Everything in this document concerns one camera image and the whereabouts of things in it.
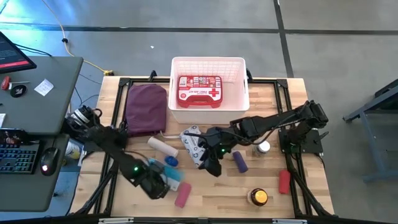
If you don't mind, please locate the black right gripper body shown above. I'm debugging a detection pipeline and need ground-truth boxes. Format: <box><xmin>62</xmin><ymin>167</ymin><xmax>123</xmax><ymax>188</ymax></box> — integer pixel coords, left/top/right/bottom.
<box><xmin>198</xmin><ymin>127</ymin><xmax>234</xmax><ymax>162</ymax></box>

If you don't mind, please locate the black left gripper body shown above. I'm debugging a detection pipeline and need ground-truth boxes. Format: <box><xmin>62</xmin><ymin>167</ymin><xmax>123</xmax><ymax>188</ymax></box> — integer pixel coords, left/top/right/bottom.
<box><xmin>136</xmin><ymin>164</ymin><xmax>170</xmax><ymax>200</ymax></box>

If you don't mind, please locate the clear bottle blue lid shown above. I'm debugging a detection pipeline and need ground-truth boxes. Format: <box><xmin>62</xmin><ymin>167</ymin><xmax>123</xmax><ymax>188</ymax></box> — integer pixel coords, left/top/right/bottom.
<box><xmin>164</xmin><ymin>155</ymin><xmax>179</xmax><ymax>167</ymax></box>

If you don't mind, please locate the blue weekly pill organizer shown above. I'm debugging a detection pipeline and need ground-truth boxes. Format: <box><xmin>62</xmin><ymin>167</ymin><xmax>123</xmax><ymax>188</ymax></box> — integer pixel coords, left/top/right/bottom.
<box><xmin>147</xmin><ymin>157</ymin><xmax>185</xmax><ymax>192</ymax></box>

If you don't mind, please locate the beige bandage roll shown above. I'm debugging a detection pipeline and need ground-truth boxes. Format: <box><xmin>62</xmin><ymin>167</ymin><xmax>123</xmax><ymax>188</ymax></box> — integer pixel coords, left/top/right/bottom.
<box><xmin>147</xmin><ymin>136</ymin><xmax>180</xmax><ymax>158</ymax></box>

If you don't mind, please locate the purple bandage roll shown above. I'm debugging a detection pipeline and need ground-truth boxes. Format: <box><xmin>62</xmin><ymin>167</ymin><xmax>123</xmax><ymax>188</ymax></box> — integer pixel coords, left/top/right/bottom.
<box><xmin>232</xmin><ymin>151</ymin><xmax>249</xmax><ymax>174</ymax></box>

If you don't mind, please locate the grey patterned wipes pack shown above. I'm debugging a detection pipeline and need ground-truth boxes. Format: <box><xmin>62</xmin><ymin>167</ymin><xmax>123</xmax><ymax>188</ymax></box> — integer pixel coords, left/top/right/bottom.
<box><xmin>179</xmin><ymin>124</ymin><xmax>208</xmax><ymax>168</ymax></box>

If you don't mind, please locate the pink bandage roll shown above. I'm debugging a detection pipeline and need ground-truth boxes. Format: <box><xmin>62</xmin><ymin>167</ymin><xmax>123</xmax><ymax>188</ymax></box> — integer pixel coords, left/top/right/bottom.
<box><xmin>174</xmin><ymin>182</ymin><xmax>193</xmax><ymax>208</ymax></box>

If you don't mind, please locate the clear jar white lid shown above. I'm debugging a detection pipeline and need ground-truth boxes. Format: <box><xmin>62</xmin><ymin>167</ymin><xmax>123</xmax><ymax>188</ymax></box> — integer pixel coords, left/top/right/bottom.
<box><xmin>253</xmin><ymin>140</ymin><xmax>271</xmax><ymax>157</ymax></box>

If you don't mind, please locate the amber bottle yellow lid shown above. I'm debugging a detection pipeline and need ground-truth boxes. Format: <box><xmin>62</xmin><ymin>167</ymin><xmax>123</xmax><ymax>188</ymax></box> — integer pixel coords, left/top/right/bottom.
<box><xmin>247</xmin><ymin>187</ymin><xmax>269</xmax><ymax>207</ymax></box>

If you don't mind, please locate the red first aid kit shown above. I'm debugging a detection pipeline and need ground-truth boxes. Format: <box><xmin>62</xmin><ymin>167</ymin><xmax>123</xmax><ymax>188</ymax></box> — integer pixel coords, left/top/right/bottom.
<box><xmin>177</xmin><ymin>75</ymin><xmax>223</xmax><ymax>109</ymax></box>

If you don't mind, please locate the red bandage roll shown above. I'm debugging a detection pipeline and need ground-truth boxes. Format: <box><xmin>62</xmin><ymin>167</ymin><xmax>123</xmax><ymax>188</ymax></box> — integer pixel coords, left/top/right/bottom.
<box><xmin>278</xmin><ymin>169</ymin><xmax>291</xmax><ymax>195</ymax></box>

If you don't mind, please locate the white plastic basket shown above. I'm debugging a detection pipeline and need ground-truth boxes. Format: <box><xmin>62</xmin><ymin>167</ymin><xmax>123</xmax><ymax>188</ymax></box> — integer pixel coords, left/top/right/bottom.
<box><xmin>168</xmin><ymin>56</ymin><xmax>251</xmax><ymax>124</ymax></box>

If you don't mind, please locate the maroon cloth pouch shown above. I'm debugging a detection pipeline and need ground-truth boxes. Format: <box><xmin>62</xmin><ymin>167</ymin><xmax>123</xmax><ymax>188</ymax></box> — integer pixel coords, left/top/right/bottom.
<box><xmin>125</xmin><ymin>83</ymin><xmax>168</xmax><ymax>136</ymax></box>

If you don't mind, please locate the yellow labelled can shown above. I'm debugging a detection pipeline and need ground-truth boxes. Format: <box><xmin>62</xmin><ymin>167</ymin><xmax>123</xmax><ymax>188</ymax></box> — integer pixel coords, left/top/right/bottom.
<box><xmin>64</xmin><ymin>141</ymin><xmax>82</xmax><ymax>160</ymax></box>

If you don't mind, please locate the black computer mouse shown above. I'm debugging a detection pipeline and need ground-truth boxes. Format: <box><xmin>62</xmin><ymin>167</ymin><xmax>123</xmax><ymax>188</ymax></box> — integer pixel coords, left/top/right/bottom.
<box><xmin>39</xmin><ymin>147</ymin><xmax>60</xmax><ymax>177</ymax></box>

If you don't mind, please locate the backlit black keyboard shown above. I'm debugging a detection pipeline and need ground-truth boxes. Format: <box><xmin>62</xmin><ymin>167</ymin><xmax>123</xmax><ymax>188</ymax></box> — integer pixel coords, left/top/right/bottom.
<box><xmin>0</xmin><ymin>143</ymin><xmax>40</xmax><ymax>174</ymax></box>

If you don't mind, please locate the white paper note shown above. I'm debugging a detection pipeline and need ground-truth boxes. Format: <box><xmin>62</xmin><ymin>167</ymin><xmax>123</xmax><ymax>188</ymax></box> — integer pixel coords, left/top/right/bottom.
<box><xmin>34</xmin><ymin>78</ymin><xmax>54</xmax><ymax>97</ymax></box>

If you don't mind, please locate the black smartphone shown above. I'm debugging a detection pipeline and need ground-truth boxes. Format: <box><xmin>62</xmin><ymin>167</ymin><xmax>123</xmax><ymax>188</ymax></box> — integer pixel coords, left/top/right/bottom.
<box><xmin>0</xmin><ymin>128</ymin><xmax>27</xmax><ymax>146</ymax></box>

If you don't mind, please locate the blue metal cart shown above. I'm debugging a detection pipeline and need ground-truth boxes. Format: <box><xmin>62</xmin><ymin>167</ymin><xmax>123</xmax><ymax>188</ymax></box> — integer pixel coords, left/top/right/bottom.
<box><xmin>343</xmin><ymin>79</ymin><xmax>398</xmax><ymax>183</ymax></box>

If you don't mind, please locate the black round disc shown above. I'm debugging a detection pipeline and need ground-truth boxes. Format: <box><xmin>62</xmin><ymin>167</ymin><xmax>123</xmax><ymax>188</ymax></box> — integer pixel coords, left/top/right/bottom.
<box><xmin>9</xmin><ymin>84</ymin><xmax>27</xmax><ymax>98</ymax></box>

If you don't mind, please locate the black computer monitor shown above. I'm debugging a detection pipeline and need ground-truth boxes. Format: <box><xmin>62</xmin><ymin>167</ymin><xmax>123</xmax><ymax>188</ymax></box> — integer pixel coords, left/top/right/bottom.
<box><xmin>0</xmin><ymin>30</ymin><xmax>37</xmax><ymax>75</ymax></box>

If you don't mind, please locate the white fabric strap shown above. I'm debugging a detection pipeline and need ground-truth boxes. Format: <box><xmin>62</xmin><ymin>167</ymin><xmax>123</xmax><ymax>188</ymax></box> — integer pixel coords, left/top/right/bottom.
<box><xmin>159</xmin><ymin>130</ymin><xmax>181</xmax><ymax>139</ymax></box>

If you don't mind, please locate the black metal table frame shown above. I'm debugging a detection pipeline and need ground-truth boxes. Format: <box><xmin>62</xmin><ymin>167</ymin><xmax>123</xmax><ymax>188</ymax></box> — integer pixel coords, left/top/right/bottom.
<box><xmin>70</xmin><ymin>77</ymin><xmax>335</xmax><ymax>218</ymax></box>

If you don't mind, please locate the silver metal bracket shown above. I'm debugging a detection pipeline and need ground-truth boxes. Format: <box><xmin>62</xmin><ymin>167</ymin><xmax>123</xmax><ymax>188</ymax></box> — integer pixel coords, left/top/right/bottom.
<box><xmin>98</xmin><ymin>217</ymin><xmax>134</xmax><ymax>224</ymax></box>
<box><xmin>272</xmin><ymin>218</ymin><xmax>308</xmax><ymax>224</ymax></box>

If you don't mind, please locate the thin black floor cable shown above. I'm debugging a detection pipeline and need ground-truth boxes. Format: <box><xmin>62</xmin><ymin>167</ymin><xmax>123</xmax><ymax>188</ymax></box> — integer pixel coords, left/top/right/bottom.
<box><xmin>74</xmin><ymin>73</ymin><xmax>102</xmax><ymax>108</ymax></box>

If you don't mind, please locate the yellow cable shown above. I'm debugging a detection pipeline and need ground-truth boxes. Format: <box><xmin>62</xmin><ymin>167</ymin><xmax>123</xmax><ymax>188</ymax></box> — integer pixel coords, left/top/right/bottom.
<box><xmin>40</xmin><ymin>0</ymin><xmax>114</xmax><ymax>77</ymax></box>

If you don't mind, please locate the black monitor cable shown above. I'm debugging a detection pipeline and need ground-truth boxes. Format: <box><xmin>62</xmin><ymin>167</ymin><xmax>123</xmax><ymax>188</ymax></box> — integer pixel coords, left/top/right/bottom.
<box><xmin>12</xmin><ymin>43</ymin><xmax>52</xmax><ymax>57</ymax></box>

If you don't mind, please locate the red-handled tool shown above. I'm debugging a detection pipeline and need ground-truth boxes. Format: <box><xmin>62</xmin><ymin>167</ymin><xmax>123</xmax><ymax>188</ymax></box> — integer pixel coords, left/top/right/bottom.
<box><xmin>0</xmin><ymin>76</ymin><xmax>31</xmax><ymax>91</ymax></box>

